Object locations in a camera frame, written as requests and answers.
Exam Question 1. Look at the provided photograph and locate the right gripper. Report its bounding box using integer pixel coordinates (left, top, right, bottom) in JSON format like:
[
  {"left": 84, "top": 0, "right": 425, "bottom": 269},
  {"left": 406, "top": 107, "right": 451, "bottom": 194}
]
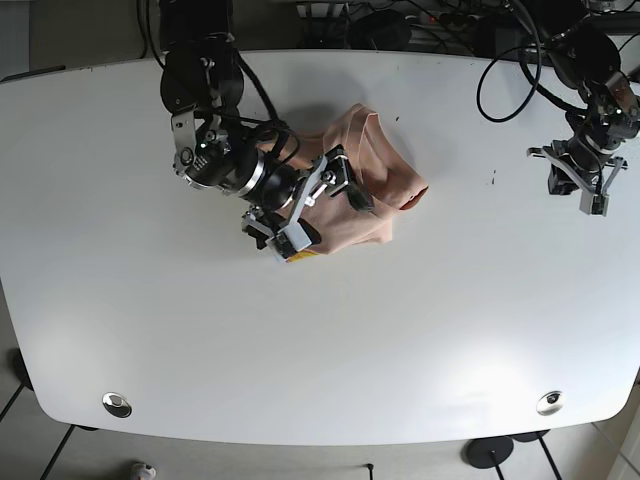
[{"left": 239, "top": 145, "right": 375, "bottom": 250}]

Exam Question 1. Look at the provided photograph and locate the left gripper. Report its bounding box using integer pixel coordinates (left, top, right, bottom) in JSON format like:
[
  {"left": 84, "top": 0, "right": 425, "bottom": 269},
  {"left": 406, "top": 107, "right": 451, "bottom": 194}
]
[{"left": 527, "top": 134, "right": 628, "bottom": 197}]

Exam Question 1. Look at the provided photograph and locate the peach T-shirt emoji print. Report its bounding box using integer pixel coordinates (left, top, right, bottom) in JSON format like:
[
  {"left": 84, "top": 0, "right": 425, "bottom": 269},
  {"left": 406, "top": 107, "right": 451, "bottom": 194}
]
[{"left": 288, "top": 104, "right": 428, "bottom": 263}]

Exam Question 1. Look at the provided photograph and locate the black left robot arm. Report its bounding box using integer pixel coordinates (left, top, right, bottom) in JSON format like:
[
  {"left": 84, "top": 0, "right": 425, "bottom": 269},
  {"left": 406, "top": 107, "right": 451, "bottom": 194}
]
[{"left": 346, "top": 1, "right": 639, "bottom": 216}]

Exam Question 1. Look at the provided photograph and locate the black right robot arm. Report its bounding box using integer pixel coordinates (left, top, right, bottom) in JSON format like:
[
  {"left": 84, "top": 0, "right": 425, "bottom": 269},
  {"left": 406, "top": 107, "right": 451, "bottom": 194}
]
[{"left": 150, "top": 1, "right": 373, "bottom": 261}]

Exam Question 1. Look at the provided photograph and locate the right table grommet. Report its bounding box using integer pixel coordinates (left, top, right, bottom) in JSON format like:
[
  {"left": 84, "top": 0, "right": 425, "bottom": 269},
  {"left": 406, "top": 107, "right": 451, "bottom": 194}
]
[{"left": 536, "top": 391, "right": 565, "bottom": 416}]

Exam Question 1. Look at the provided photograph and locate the table grommet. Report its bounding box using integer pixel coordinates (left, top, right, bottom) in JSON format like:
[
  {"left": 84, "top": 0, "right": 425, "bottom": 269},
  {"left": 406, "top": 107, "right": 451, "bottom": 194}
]
[
  {"left": 102, "top": 392, "right": 132, "bottom": 419},
  {"left": 536, "top": 391, "right": 565, "bottom": 416}
]

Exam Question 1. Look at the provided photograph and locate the black round stand base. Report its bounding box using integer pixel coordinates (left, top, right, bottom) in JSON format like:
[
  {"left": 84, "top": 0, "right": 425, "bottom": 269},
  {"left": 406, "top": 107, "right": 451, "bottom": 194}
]
[{"left": 463, "top": 436, "right": 514, "bottom": 469}]

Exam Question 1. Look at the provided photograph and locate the left table grommet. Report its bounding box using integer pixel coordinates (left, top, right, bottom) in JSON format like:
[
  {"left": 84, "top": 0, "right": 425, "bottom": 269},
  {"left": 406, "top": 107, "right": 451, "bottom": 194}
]
[{"left": 102, "top": 392, "right": 132, "bottom": 419}]

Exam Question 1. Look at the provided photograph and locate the grey sneaker shoe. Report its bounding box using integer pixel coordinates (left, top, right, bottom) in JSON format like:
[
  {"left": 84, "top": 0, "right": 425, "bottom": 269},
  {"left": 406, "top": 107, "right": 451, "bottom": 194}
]
[{"left": 129, "top": 463, "right": 157, "bottom": 480}]

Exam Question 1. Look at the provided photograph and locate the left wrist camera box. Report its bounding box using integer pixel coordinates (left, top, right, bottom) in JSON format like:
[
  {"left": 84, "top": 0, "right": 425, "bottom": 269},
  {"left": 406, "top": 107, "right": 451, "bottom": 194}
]
[{"left": 579, "top": 190, "right": 609, "bottom": 217}]

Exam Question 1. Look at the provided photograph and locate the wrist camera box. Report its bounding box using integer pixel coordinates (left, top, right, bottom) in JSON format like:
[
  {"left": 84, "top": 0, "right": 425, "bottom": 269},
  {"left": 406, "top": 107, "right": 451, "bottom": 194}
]
[
  {"left": 266, "top": 222, "right": 312, "bottom": 262},
  {"left": 579, "top": 190, "right": 609, "bottom": 217}
]

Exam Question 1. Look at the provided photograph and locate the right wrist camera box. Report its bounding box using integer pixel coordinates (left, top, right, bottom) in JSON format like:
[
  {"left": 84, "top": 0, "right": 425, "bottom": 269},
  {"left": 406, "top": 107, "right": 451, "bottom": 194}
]
[{"left": 266, "top": 222, "right": 312, "bottom": 262}]

